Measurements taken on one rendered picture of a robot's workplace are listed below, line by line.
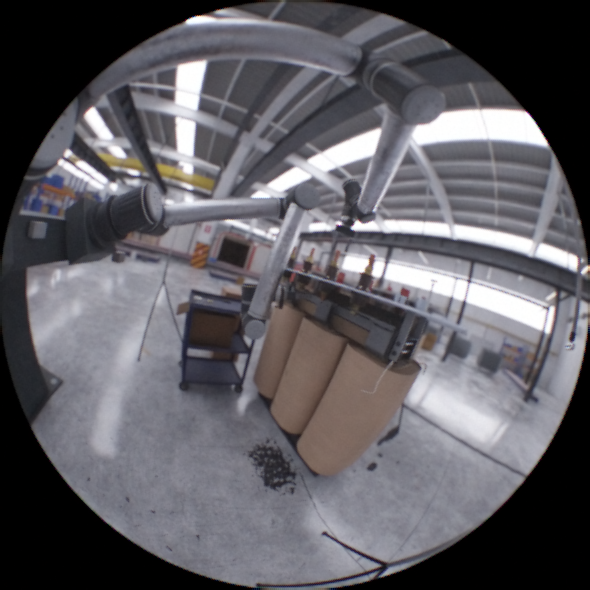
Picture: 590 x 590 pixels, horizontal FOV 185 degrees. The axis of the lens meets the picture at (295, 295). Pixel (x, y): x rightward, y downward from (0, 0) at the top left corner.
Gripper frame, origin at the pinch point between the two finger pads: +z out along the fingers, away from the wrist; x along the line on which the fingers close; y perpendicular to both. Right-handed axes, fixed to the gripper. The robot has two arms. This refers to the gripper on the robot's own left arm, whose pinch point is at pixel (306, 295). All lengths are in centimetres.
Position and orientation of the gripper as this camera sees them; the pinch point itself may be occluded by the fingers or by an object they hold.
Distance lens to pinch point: 112.4
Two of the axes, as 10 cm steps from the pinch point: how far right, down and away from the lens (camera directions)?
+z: 9.7, 0.8, 2.2
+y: 1.1, -9.8, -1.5
